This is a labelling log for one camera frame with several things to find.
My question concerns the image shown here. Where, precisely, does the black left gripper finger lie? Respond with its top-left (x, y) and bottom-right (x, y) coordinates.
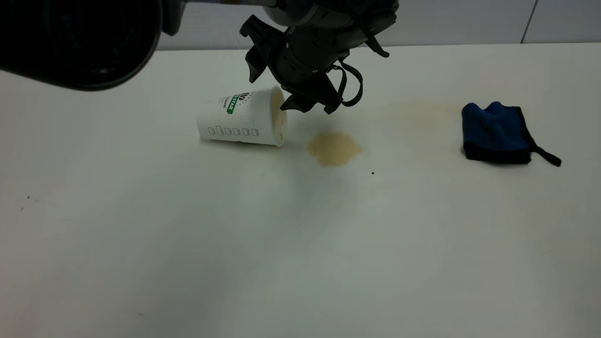
top-left (239, 14), bottom-right (283, 84)
top-left (280, 93), bottom-right (342, 115)

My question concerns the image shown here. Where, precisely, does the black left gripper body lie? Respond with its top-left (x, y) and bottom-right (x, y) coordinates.
top-left (271, 24), bottom-right (361, 102)

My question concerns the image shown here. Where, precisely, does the white paper coffee cup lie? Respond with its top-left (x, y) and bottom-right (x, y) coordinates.
top-left (196, 86), bottom-right (287, 148)

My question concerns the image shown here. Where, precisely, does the blue cloth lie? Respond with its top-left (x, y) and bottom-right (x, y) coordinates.
top-left (462, 101), bottom-right (562, 167)

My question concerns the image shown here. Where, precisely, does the brown coffee puddle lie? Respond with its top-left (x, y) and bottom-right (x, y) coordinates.
top-left (308, 132), bottom-right (363, 168)

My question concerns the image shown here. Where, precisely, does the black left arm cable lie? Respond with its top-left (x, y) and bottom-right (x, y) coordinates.
top-left (327, 28), bottom-right (390, 108)

